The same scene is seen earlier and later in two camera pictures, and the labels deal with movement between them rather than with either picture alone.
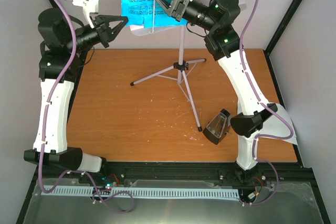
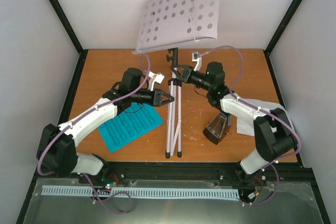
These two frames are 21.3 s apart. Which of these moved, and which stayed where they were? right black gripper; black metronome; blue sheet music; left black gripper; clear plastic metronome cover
Moved: blue sheet music; left black gripper; right black gripper
Stayed: black metronome; clear plastic metronome cover
